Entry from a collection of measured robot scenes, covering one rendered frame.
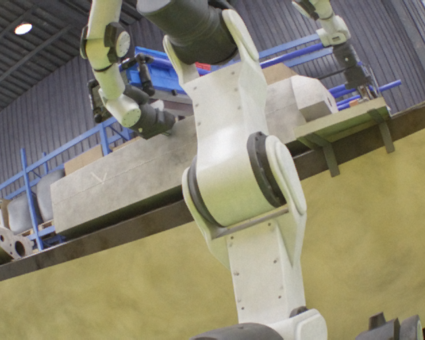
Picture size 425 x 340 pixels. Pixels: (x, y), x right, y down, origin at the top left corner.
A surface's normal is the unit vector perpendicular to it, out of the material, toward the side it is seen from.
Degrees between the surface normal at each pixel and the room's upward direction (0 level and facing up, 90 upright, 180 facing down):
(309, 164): 90
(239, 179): 102
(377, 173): 90
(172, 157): 80
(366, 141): 90
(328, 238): 92
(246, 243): 75
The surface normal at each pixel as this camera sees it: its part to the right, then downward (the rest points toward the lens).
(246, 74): 0.80, 0.04
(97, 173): -0.49, -0.25
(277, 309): -0.51, -0.47
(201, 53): 0.13, 0.88
